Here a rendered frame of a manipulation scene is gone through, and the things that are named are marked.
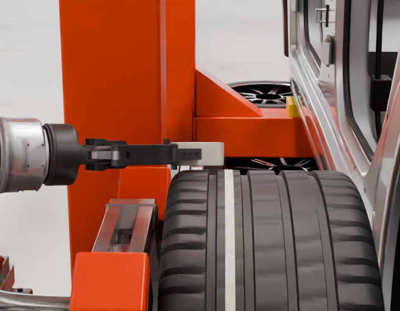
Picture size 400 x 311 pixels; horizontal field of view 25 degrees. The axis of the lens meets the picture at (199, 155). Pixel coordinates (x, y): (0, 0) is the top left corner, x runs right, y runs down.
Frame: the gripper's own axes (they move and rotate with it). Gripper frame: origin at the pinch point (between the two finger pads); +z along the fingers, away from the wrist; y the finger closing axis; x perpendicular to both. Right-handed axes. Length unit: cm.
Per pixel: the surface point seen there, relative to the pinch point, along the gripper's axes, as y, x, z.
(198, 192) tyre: 9.8, -4.2, -4.1
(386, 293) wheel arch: -19, -24, 43
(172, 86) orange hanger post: -211, 20, 81
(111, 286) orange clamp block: 21.3, -12.5, -18.4
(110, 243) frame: 5.1, -10.3, -13.4
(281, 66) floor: -601, 62, 343
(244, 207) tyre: 13.9, -5.8, -0.1
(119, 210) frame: -4.3, -7.4, -9.1
